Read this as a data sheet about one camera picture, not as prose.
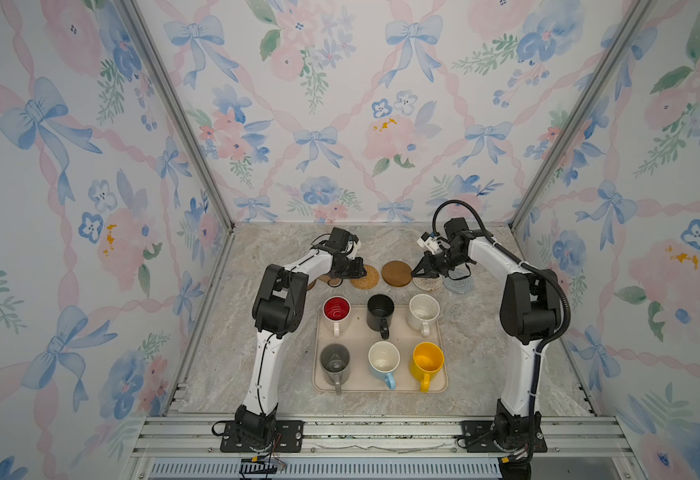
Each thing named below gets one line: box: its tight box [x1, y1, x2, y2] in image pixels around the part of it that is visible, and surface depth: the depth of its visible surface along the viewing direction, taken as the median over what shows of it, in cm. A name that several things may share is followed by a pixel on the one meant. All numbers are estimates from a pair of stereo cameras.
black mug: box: [366, 294, 395, 340], surface depth 90 cm
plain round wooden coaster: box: [381, 260, 412, 287], surface depth 106 cm
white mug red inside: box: [322, 295, 352, 337], surface depth 91 cm
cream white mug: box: [407, 293, 441, 338], surface depth 90 cm
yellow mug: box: [411, 342, 444, 393], surface depth 81 cm
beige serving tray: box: [312, 305, 448, 393], surface depth 90 cm
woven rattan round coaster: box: [350, 265, 379, 290], surface depth 105 cm
